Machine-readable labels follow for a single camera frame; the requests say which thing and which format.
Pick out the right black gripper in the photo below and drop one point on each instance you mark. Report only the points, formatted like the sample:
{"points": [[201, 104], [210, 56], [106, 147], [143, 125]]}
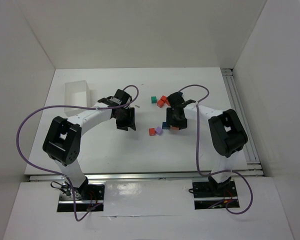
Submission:
{"points": [[176, 118]]}

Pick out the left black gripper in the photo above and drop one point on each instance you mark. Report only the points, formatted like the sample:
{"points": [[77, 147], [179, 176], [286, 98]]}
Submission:
{"points": [[126, 119]]}

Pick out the dark blue wood block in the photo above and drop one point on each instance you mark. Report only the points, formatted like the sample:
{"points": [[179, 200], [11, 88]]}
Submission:
{"points": [[165, 126]]}

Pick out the purple wood block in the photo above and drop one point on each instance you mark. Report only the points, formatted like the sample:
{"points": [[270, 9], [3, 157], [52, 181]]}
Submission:
{"points": [[159, 131]]}

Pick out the red wood block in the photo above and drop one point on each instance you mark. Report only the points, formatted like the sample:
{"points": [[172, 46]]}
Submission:
{"points": [[163, 98], [152, 132]]}

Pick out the white plastic bin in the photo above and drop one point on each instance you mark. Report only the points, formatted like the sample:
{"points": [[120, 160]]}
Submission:
{"points": [[77, 93]]}

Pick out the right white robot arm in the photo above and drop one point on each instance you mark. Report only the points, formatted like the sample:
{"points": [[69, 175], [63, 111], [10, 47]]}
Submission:
{"points": [[226, 132]]}

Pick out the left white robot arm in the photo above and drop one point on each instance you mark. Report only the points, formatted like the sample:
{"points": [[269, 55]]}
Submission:
{"points": [[63, 140]]}

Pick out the teal wood block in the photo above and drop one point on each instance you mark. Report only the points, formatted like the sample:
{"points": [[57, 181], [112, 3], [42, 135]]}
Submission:
{"points": [[153, 99]]}

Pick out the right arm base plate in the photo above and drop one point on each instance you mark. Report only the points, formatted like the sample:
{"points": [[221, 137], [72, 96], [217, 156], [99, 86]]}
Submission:
{"points": [[204, 198]]}

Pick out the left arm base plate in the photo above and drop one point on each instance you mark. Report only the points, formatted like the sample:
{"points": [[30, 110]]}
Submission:
{"points": [[92, 200]]}

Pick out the aluminium rail right side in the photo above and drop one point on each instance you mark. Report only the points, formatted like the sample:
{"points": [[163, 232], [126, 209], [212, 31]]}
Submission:
{"points": [[250, 151]]}

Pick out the aluminium rail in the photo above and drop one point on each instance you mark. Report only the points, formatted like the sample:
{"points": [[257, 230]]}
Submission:
{"points": [[250, 151], [130, 176]]}

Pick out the aluminium rail front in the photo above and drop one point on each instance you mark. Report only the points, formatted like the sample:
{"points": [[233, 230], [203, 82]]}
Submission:
{"points": [[130, 176]]}

